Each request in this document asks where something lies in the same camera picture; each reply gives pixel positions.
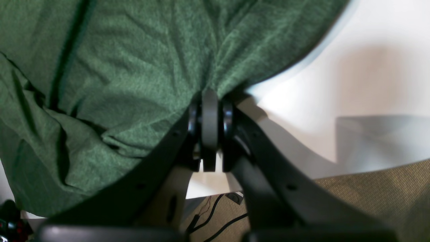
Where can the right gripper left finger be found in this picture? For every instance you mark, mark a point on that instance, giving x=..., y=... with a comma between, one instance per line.
x=146, y=204

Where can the dark green t-shirt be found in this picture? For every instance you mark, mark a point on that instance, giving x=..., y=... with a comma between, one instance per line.
x=88, y=87

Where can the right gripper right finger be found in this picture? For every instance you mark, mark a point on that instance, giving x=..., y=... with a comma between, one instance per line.
x=282, y=203

